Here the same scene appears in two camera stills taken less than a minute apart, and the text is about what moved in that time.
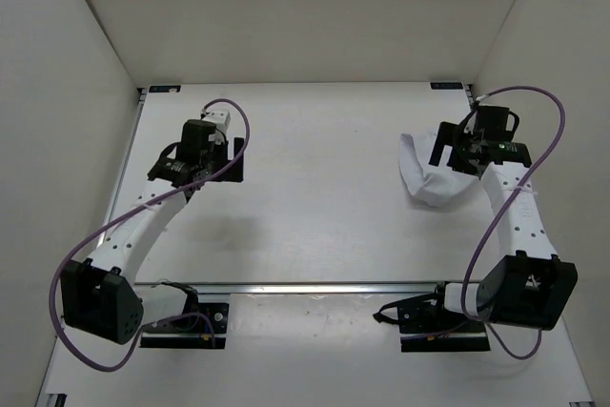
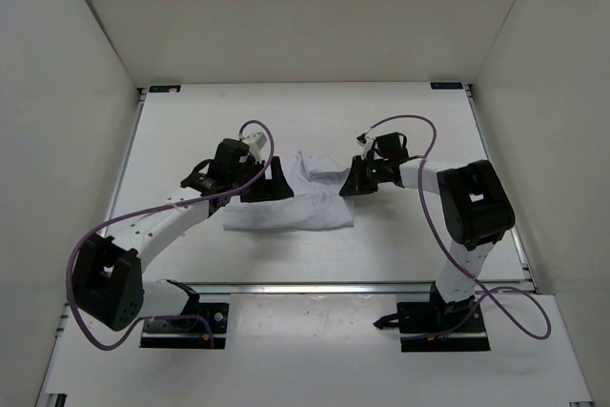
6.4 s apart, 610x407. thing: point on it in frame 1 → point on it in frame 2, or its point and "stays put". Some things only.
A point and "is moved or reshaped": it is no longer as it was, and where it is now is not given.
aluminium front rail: x=301 y=288 stays put
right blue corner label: x=447 y=86 stays put
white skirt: x=436 y=190 is moved or reshaped
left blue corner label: x=165 y=89 stays put
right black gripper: x=448 y=135 → x=355 y=183
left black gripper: x=236 y=171 → x=277 y=186
